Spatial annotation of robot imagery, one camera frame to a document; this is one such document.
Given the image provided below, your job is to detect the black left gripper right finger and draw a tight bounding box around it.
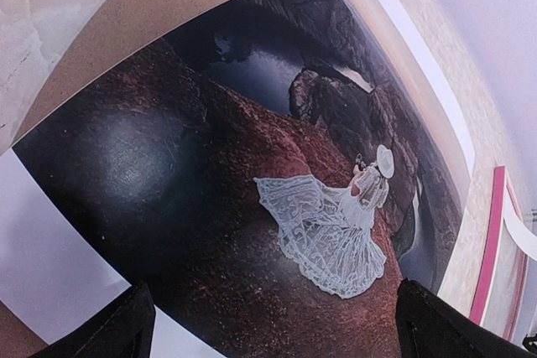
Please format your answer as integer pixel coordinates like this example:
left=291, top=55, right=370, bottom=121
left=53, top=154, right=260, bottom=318
left=395, top=278, right=533, bottom=358

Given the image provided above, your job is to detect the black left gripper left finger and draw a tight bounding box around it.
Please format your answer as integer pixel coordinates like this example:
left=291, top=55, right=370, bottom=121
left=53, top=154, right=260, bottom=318
left=31, top=283, right=156, bottom=358

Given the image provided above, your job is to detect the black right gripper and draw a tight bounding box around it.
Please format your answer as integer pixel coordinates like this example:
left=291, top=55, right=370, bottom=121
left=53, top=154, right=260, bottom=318
left=522, top=335, right=537, bottom=352

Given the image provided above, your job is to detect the pink wooden picture frame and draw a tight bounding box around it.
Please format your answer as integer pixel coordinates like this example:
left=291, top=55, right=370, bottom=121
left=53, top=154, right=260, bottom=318
left=469, top=166, right=529, bottom=341

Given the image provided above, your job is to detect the white mat board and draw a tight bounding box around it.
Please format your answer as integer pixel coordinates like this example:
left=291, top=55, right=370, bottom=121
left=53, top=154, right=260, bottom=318
left=0, top=0, right=477, bottom=358
left=503, top=193, right=537, bottom=261

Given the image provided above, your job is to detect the brown backing board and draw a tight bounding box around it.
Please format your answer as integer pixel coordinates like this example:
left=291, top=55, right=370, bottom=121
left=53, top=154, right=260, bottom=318
left=1, top=0, right=227, bottom=357

